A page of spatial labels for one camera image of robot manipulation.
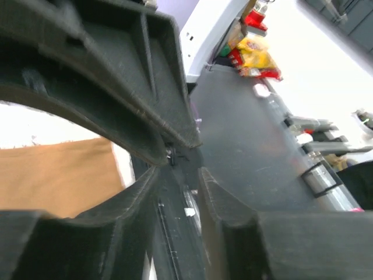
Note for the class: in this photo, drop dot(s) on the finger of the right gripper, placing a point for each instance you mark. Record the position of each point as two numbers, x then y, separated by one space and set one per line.
122 47
40 84

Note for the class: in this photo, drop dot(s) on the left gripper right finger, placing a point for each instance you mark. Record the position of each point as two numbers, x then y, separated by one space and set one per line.
242 243

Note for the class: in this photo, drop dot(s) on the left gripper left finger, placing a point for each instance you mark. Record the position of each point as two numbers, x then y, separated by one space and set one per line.
110 241

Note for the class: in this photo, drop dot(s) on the brown clothing garment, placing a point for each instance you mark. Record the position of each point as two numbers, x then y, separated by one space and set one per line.
63 179

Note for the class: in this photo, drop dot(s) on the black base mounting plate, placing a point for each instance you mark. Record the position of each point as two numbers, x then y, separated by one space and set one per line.
177 244

